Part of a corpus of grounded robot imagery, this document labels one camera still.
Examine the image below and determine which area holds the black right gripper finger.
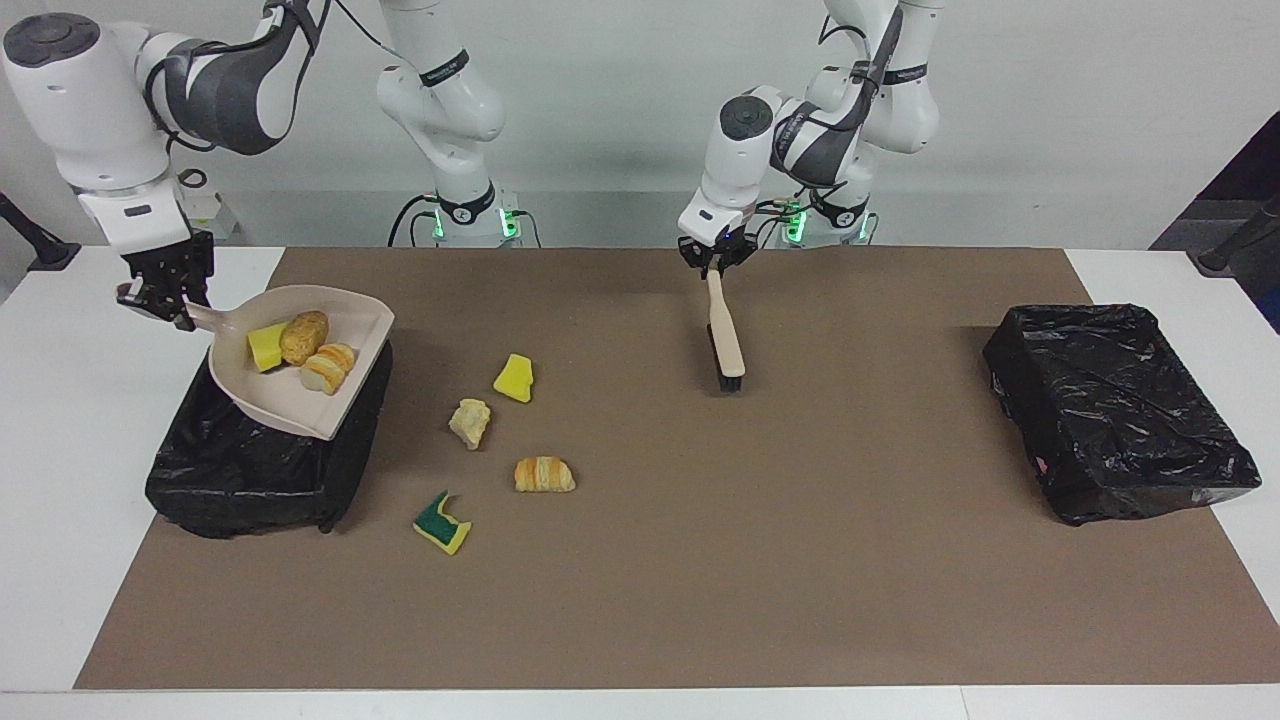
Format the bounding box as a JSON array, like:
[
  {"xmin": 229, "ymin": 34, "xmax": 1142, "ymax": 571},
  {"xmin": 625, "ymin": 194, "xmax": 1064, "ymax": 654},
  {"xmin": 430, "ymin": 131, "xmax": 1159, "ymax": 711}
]
[
  {"xmin": 170, "ymin": 282, "xmax": 209, "ymax": 331},
  {"xmin": 115, "ymin": 280, "xmax": 166, "ymax": 321}
]

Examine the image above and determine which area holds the beige hand brush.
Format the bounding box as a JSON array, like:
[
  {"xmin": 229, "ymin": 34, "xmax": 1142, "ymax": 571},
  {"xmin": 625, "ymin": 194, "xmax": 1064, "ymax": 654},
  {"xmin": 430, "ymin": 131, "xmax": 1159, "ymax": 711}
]
[{"xmin": 705, "ymin": 270, "xmax": 747, "ymax": 393}]

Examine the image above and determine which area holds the brown bread roll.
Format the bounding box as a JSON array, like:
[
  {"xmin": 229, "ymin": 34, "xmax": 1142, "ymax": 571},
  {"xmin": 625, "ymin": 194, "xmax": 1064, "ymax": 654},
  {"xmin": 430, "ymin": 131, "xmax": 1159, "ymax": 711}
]
[{"xmin": 278, "ymin": 311, "xmax": 330, "ymax": 367}]

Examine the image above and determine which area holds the beige plastic dustpan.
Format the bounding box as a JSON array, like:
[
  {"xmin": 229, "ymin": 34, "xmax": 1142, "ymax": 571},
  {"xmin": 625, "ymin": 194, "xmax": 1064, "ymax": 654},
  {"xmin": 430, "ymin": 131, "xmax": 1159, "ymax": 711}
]
[{"xmin": 185, "ymin": 285, "xmax": 396, "ymax": 442}]

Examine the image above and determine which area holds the golden croissant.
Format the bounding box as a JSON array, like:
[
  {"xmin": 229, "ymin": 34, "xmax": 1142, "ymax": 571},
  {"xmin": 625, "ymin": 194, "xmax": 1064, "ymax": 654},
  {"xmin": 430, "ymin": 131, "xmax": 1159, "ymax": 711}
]
[
  {"xmin": 300, "ymin": 343, "xmax": 357, "ymax": 396},
  {"xmin": 514, "ymin": 456, "xmax": 577, "ymax": 494}
]

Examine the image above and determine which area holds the pale flaky pastry piece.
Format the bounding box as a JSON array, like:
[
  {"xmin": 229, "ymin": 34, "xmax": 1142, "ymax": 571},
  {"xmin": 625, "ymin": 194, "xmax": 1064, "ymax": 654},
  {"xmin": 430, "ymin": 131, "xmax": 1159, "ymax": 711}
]
[{"xmin": 448, "ymin": 398, "xmax": 493, "ymax": 451}]

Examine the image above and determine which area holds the green yellow sponge piece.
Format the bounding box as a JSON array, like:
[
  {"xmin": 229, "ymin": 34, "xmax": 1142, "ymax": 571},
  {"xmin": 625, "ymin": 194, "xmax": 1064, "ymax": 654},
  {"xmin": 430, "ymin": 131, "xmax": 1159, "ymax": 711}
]
[{"xmin": 413, "ymin": 490, "xmax": 473, "ymax": 556}]

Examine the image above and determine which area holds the black bag lined bin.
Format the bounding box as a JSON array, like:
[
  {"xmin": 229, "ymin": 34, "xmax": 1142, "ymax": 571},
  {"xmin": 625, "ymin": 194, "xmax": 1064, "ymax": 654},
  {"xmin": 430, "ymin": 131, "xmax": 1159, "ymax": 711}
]
[
  {"xmin": 145, "ymin": 305, "xmax": 394, "ymax": 539},
  {"xmin": 982, "ymin": 303, "xmax": 1263, "ymax": 527}
]

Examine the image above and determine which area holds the brown table mat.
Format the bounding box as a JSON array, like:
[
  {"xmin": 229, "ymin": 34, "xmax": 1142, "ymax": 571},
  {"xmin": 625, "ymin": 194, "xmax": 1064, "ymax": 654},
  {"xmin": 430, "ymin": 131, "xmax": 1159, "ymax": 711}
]
[{"xmin": 75, "ymin": 247, "xmax": 1280, "ymax": 691}]

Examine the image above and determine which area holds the dark background panel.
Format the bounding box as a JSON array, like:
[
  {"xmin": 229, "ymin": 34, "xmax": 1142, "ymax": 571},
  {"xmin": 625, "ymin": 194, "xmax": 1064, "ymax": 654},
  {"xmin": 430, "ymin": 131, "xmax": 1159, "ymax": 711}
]
[{"xmin": 1150, "ymin": 110, "xmax": 1280, "ymax": 251}]

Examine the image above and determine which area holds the black base cable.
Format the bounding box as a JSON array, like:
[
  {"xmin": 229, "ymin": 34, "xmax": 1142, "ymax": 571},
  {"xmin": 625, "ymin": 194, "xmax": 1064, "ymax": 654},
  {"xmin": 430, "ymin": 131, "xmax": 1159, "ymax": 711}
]
[
  {"xmin": 755, "ymin": 198, "xmax": 801, "ymax": 248},
  {"xmin": 388, "ymin": 195, "xmax": 441, "ymax": 248}
]

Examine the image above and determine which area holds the white wall socket box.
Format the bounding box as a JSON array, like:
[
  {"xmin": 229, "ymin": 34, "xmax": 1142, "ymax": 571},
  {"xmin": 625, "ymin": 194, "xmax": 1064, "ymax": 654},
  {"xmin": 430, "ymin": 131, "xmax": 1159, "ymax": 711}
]
[{"xmin": 180, "ymin": 193, "xmax": 239, "ymax": 241}]

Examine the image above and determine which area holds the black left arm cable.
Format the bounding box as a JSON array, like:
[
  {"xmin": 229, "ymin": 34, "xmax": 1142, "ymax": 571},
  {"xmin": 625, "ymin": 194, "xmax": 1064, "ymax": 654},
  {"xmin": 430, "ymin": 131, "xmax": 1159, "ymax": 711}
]
[{"xmin": 768, "ymin": 0, "xmax": 891, "ymax": 216}]

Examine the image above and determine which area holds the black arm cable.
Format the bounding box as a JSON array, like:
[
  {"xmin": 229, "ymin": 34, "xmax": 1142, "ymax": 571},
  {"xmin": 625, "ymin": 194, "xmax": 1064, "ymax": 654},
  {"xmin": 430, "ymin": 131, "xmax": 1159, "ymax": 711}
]
[
  {"xmin": 768, "ymin": 0, "xmax": 891, "ymax": 216},
  {"xmin": 150, "ymin": 0, "xmax": 401, "ymax": 191}
]

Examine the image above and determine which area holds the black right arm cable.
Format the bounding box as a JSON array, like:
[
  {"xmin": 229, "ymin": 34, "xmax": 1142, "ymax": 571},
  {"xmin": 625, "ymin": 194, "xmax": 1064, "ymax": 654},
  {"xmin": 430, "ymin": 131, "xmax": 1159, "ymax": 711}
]
[{"xmin": 150, "ymin": 0, "xmax": 401, "ymax": 191}]

